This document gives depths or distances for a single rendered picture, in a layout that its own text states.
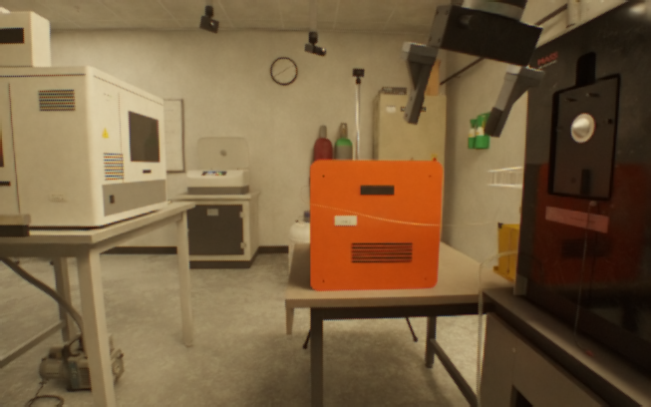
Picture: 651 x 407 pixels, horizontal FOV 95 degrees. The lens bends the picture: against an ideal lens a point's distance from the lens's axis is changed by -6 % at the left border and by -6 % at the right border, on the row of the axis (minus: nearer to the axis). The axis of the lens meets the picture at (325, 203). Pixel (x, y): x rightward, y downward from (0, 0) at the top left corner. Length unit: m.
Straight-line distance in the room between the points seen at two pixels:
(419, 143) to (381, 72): 1.05
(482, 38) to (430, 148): 3.52
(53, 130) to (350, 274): 1.08
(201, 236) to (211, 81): 1.91
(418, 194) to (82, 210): 1.11
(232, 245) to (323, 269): 2.60
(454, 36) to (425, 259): 0.79
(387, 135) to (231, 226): 2.02
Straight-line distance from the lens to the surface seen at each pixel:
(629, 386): 0.81
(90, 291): 1.35
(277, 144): 4.10
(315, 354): 1.15
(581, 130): 0.90
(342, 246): 1.04
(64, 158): 1.34
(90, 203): 1.30
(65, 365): 2.14
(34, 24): 1.48
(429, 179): 1.08
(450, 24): 0.46
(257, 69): 4.29
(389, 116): 3.86
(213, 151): 4.07
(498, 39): 0.49
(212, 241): 3.64
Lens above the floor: 1.11
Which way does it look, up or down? 6 degrees down
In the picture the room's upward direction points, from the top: straight up
